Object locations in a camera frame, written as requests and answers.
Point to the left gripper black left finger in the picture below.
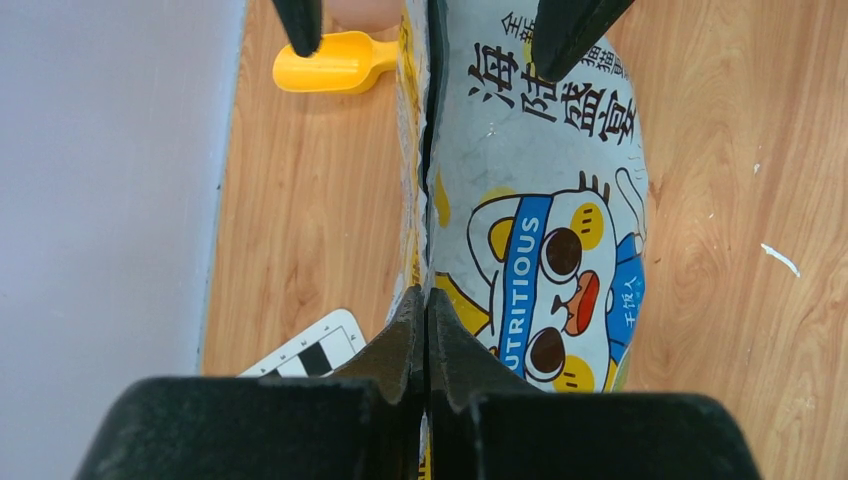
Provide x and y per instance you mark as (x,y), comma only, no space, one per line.
(360,422)

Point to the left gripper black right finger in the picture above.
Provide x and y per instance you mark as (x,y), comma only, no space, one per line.
(488,423)

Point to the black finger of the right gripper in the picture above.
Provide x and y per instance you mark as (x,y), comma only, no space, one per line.
(564,31)
(302,22)

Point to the yellow plastic scoop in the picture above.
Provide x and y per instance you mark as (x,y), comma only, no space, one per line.
(346,63)

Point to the pet food bag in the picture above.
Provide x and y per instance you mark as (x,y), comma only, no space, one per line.
(526,198)

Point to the pink double pet bowl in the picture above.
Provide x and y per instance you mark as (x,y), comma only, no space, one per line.
(365,15)

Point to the checkerboard calibration board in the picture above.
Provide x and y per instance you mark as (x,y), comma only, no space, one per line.
(317,351)

